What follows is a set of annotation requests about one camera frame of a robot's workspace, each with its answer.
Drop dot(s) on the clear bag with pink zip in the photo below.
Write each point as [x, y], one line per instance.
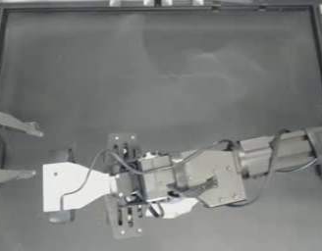
[177, 207]

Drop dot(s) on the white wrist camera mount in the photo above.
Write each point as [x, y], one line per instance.
[67, 186]

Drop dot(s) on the black table frame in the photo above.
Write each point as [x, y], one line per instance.
[80, 7]

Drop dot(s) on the silver frame bracket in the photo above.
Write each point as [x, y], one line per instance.
[166, 2]
[115, 2]
[149, 2]
[198, 2]

